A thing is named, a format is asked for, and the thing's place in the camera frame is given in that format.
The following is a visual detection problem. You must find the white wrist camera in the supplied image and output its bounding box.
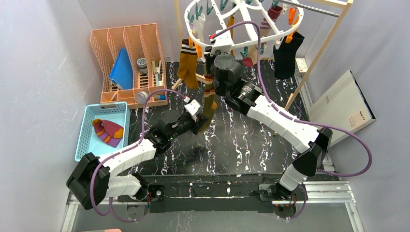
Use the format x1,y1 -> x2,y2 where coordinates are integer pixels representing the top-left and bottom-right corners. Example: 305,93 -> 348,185
209,30 -> 234,55
184,100 -> 203,122

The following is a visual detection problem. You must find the peach file organizer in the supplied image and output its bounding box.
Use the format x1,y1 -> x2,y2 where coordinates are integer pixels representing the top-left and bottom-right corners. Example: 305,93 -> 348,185
90,23 -> 168,109

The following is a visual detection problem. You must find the white sock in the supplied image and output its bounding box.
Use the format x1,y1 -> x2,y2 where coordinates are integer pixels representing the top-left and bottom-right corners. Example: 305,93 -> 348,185
193,13 -> 206,43

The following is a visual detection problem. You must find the orange striped-cuff sock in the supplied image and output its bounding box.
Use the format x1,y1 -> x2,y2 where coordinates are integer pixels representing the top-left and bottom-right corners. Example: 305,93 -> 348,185
177,39 -> 199,89

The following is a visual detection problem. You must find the grey flat box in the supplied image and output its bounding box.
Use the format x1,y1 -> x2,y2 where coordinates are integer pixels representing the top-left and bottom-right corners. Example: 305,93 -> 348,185
308,70 -> 376,133

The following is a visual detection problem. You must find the maroon beige sock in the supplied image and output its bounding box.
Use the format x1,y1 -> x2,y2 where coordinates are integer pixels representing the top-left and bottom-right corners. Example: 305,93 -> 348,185
242,4 -> 284,68

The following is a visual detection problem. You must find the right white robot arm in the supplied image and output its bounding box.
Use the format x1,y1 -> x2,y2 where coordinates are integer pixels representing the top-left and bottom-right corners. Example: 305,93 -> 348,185
205,46 -> 333,200

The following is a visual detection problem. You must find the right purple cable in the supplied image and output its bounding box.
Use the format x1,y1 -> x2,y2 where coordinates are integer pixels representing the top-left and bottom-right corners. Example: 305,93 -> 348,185
209,20 -> 373,221

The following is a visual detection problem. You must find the purple cable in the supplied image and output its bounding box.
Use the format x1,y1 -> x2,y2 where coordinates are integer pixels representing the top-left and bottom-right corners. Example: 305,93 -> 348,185
89,88 -> 193,223
209,20 -> 373,221

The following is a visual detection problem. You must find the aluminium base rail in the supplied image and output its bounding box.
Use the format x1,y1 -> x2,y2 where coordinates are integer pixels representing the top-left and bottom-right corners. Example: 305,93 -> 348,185
60,181 -> 364,232

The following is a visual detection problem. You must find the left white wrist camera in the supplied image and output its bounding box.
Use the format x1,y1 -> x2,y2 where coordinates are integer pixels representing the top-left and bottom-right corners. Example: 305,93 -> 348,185
184,100 -> 203,122

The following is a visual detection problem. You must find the green striped sock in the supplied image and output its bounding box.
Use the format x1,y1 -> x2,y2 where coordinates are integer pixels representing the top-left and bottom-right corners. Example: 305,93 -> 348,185
198,64 -> 217,132

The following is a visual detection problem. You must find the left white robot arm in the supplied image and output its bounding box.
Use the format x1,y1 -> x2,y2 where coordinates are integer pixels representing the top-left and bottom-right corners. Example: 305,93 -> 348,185
66,111 -> 208,210

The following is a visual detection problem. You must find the metal rack rod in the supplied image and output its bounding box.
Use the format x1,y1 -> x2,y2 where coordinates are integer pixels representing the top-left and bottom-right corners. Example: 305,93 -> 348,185
278,0 -> 340,17

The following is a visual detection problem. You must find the black sock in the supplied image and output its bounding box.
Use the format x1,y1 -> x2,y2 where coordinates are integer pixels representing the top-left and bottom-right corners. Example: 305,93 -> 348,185
273,31 -> 305,80

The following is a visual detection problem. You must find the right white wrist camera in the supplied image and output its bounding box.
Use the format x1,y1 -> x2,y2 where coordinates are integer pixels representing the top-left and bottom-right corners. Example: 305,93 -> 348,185
209,30 -> 234,55

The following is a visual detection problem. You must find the white round clip hanger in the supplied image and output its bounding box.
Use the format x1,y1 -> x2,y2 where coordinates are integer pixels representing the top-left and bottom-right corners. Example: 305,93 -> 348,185
184,0 -> 304,55

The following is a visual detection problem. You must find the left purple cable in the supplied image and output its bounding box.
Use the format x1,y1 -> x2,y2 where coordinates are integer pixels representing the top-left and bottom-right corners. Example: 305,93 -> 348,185
89,88 -> 193,223

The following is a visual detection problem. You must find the small grey jar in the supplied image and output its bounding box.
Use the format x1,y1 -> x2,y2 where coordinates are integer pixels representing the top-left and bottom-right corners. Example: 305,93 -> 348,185
136,57 -> 148,74

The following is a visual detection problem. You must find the purple striped sock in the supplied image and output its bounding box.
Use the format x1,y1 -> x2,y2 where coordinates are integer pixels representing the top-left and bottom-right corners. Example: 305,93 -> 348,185
91,118 -> 124,148

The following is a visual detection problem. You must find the light blue plastic basket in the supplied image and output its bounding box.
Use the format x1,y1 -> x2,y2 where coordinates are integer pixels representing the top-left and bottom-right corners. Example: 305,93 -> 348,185
74,101 -> 131,162

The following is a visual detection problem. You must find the white power strip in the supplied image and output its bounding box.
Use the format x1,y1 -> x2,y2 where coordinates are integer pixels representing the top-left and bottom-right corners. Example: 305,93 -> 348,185
295,58 -> 308,77

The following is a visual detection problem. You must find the wooden hanging rack frame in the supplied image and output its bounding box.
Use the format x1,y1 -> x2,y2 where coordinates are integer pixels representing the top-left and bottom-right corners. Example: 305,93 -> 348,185
170,0 -> 354,137

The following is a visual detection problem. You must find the blue folder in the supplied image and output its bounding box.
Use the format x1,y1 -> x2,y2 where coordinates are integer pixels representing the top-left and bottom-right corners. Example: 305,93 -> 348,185
110,48 -> 133,90

